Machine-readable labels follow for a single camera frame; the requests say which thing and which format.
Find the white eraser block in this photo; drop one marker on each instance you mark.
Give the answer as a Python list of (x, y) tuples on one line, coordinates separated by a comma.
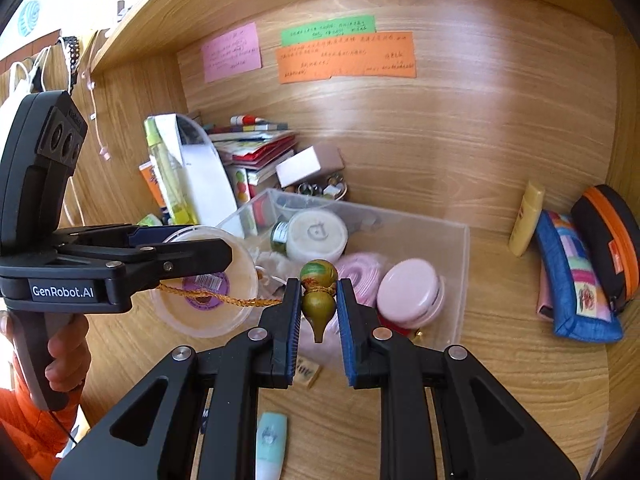
[(306, 372)]

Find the person left hand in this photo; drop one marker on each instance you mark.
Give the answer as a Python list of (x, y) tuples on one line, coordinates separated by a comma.
[(71, 356)]

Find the pink sticky note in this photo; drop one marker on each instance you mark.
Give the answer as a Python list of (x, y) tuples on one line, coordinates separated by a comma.
[(232, 53)]

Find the black orange zip case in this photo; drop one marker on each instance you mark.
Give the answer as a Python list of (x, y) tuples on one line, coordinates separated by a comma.
[(610, 233)]

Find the green sticky note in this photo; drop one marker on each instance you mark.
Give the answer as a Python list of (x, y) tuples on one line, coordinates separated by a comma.
[(335, 27)]

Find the orange sunscreen tube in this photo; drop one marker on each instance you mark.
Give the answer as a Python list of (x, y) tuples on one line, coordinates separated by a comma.
[(147, 172)]

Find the blue patchwork pouch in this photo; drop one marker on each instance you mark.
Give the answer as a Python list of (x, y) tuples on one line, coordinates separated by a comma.
[(578, 308)]

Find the white rectangular box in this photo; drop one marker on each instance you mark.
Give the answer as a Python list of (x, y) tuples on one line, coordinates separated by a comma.
[(316, 161)]

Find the orange jacket sleeve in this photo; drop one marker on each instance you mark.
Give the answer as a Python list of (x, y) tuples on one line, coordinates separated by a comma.
[(38, 435)]

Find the stack of books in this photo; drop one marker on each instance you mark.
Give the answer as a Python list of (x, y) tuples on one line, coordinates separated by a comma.
[(251, 148)]

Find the pink round compact case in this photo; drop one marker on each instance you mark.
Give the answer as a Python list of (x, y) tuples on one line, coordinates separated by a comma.
[(411, 294)]

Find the white round cream jar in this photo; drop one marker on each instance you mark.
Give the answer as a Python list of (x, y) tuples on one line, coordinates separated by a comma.
[(316, 234)]

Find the clear plastic storage bin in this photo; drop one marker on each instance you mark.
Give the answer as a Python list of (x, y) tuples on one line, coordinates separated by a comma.
[(377, 240)]

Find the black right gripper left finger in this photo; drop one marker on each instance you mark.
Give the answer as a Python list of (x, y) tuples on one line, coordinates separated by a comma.
[(195, 413)]

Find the yellow green spray bottle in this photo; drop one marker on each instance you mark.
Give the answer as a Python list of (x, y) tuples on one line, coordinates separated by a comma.
[(168, 173)]

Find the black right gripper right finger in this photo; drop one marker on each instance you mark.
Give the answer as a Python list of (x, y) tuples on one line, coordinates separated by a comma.
[(441, 409)]

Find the orange sticky note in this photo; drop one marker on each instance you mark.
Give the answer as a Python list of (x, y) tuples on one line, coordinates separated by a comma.
[(378, 54)]

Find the teal small tube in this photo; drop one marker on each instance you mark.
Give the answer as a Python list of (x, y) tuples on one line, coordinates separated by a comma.
[(271, 438)]

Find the red velvet pouch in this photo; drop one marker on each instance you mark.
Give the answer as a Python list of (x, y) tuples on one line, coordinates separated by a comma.
[(411, 333)]

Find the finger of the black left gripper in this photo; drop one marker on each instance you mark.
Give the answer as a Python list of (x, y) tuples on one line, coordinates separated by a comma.
[(165, 261), (151, 235)]

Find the small yellow lotion bottle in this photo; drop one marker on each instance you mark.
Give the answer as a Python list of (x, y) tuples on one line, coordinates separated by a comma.
[(527, 218)]

